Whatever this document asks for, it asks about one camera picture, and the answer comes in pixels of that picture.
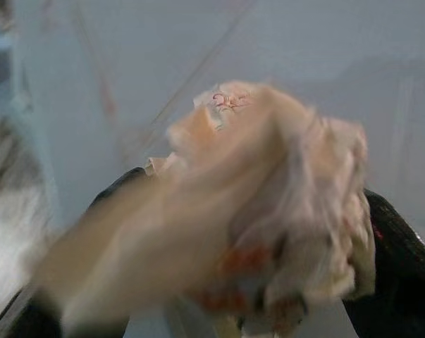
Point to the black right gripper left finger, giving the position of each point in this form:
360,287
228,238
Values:
122,188

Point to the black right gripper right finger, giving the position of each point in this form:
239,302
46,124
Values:
402,281

